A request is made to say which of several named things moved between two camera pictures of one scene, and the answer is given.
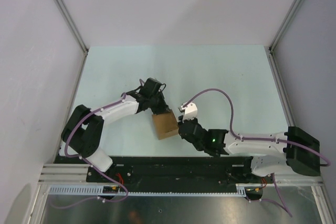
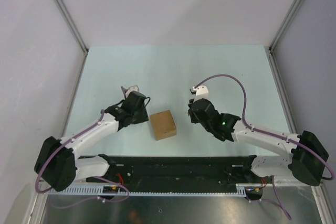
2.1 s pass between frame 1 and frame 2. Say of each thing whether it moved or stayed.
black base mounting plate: stayed
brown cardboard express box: stayed
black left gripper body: moved
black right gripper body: moved
